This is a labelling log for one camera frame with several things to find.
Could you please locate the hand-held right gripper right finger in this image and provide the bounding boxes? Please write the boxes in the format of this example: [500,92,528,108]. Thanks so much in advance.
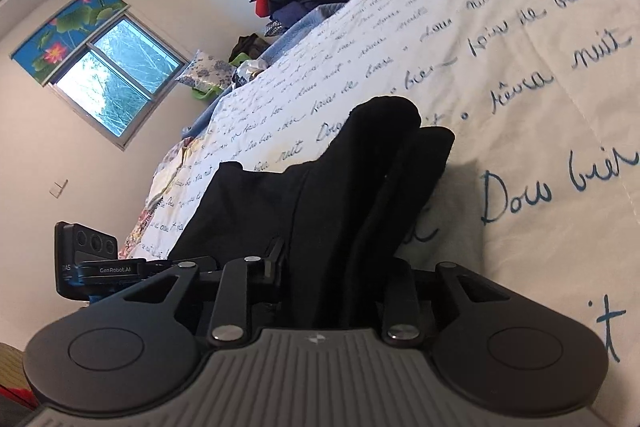
[381,258,512,345]

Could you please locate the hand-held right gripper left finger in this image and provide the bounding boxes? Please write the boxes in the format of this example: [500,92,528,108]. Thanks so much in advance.
[111,238,287,344]

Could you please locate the black pants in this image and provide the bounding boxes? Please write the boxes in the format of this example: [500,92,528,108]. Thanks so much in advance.
[167,96,457,330]

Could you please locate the aluminium sliding window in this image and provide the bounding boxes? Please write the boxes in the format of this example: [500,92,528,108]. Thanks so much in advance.
[49,14,192,152]

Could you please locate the green plastic basket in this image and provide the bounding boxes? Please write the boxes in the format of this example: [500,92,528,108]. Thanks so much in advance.
[192,86,224,104]

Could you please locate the crumpled white bag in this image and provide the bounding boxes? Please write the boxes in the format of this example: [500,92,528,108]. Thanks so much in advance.
[235,59,271,86]

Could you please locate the blue floral pillow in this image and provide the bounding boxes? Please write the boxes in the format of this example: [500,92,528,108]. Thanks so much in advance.
[175,49,236,96]

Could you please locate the lotus print roller blind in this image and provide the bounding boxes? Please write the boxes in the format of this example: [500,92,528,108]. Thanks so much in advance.
[10,0,129,84]

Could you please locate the black garment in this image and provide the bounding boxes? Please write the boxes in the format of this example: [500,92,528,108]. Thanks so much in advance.
[229,33,276,65]

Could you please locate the white script-printed bedspread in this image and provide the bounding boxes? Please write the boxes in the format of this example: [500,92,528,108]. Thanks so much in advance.
[120,0,640,413]

